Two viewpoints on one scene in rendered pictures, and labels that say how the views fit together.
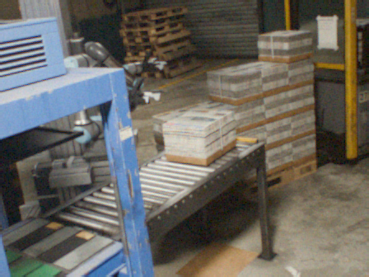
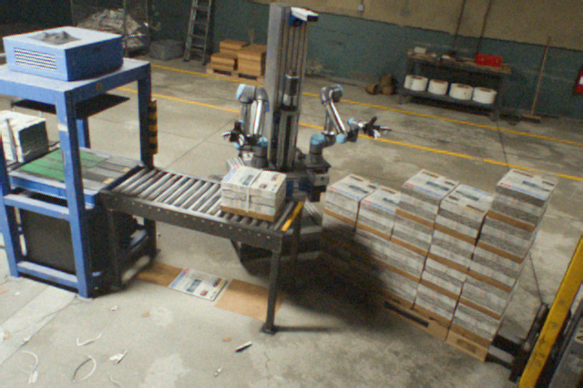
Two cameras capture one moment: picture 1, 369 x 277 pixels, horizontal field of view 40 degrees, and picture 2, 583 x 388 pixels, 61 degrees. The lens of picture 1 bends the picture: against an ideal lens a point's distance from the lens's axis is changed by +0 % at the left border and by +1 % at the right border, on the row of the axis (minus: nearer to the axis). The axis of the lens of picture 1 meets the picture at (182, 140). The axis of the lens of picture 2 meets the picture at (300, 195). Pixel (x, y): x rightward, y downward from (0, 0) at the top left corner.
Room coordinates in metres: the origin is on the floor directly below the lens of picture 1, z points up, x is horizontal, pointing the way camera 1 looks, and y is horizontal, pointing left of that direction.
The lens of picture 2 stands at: (1.88, -2.95, 2.47)
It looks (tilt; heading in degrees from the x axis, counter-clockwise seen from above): 27 degrees down; 64
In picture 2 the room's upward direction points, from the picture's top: 7 degrees clockwise
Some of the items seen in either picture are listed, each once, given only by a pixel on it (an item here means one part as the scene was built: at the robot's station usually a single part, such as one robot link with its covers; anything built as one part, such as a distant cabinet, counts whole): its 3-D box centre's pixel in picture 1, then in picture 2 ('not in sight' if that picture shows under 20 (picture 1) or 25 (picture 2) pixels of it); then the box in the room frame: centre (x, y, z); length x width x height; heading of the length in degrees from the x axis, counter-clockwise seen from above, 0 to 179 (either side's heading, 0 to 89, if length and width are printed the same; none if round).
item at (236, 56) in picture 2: not in sight; (243, 60); (4.86, 6.50, 0.28); 1.20 x 0.83 x 0.57; 141
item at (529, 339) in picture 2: (315, 141); (529, 340); (4.56, -1.29, 0.20); 0.62 x 0.05 x 0.30; 32
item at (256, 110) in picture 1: (226, 150); (395, 252); (4.00, -0.37, 0.42); 1.17 x 0.39 x 0.83; 122
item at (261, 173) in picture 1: (263, 209); (272, 291); (2.95, -0.48, 0.34); 0.06 x 0.06 x 0.68; 51
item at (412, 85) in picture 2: not in sight; (453, 79); (8.13, 4.18, 0.55); 1.80 x 0.70 x 1.09; 141
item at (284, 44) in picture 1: (287, 105); (497, 267); (4.38, -0.99, 0.65); 0.39 x 0.30 x 1.29; 32
